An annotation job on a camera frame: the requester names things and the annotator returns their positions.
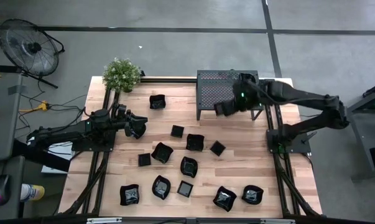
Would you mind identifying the black aluminium table frame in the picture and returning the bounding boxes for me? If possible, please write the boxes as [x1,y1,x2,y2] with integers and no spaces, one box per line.
[58,76,323,218]

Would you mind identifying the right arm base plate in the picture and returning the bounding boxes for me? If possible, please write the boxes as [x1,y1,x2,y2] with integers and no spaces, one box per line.
[266,129,312,154]

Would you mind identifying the small square black plate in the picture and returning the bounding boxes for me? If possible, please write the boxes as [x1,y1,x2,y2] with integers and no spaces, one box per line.
[209,140,227,157]
[170,124,185,139]
[176,180,195,198]
[137,152,152,167]

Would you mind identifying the silver metal bracket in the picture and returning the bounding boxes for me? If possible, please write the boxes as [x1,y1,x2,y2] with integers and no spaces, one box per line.
[86,217,123,224]
[260,218,297,224]

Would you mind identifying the yellow and white can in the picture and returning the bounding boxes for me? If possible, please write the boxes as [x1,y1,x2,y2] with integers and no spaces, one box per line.
[20,183,45,202]

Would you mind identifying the green potted plant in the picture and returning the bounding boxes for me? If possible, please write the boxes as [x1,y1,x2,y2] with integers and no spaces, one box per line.
[102,57,142,93]

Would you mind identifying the black perforated metal shelf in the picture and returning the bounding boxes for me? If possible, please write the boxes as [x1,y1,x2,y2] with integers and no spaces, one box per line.
[195,69,264,121]

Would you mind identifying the black computer mouse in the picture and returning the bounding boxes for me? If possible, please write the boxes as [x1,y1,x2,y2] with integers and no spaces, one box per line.
[0,174,11,206]

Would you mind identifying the wavy square black plate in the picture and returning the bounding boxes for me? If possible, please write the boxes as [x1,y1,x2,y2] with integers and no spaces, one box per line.
[119,184,141,207]
[185,133,205,152]
[150,142,174,164]
[212,185,238,213]
[149,94,167,110]

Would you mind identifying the grey side desk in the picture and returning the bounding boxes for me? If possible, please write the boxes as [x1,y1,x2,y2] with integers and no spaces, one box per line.
[0,72,26,220]

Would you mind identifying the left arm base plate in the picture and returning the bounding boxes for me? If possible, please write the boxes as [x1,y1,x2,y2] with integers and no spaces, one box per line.
[71,129,116,152]

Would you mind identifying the black desk bar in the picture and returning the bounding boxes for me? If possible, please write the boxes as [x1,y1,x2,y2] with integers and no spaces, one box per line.
[12,139,72,174]

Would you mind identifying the grey equipment stand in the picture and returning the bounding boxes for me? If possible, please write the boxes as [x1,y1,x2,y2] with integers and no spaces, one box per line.
[331,79,375,183]

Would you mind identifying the yellow power plug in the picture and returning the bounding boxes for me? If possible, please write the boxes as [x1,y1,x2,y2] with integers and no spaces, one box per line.
[18,100,49,113]

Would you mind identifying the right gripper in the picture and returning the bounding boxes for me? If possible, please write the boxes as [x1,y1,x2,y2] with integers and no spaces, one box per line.
[215,91,250,117]

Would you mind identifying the black floor fan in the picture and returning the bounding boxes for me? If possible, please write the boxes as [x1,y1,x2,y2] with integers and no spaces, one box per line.
[0,18,65,90]

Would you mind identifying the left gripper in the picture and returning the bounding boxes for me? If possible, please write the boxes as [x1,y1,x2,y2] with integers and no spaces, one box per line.
[123,108,149,140]

